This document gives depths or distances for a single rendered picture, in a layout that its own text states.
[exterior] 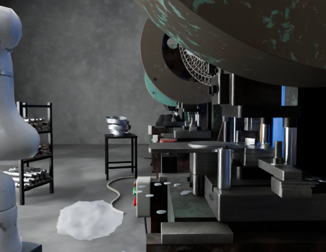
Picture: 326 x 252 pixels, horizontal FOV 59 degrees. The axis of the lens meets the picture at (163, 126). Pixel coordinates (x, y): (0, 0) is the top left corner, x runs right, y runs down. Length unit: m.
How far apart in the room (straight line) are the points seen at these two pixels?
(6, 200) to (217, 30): 0.79
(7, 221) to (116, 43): 6.90
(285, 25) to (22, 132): 0.75
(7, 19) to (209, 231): 0.70
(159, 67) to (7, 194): 1.48
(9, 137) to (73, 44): 7.01
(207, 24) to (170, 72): 1.79
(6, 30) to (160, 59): 1.44
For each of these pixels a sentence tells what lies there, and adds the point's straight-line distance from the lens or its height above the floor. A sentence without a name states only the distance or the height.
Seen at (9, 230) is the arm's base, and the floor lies 0.53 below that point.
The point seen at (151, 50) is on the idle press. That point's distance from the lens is 2.18.
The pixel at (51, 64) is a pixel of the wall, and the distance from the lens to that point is 7.95.
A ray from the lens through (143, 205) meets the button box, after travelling 1.08.
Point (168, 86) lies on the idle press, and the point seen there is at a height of 1.05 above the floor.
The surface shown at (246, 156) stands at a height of 0.76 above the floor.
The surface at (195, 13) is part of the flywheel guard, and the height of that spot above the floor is 0.99.
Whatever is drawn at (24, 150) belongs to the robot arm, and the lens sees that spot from 0.93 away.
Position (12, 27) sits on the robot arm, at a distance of 0.89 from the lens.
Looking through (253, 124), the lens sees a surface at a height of 0.84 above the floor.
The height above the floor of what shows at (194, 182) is 0.68.
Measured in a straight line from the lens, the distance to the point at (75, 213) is 2.16.
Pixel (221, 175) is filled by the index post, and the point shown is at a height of 0.74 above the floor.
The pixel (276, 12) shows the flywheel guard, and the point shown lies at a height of 1.00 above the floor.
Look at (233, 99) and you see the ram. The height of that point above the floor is 0.91.
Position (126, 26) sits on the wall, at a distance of 7.74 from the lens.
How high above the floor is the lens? 0.88
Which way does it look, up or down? 3 degrees down
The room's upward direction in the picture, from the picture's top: straight up
